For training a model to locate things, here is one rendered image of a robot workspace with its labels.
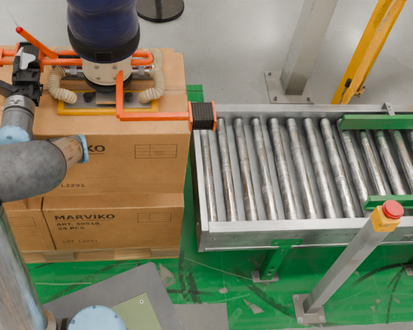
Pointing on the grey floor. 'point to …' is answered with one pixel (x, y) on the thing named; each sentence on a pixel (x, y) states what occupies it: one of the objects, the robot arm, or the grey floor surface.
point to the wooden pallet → (144, 253)
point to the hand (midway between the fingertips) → (21, 57)
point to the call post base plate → (303, 311)
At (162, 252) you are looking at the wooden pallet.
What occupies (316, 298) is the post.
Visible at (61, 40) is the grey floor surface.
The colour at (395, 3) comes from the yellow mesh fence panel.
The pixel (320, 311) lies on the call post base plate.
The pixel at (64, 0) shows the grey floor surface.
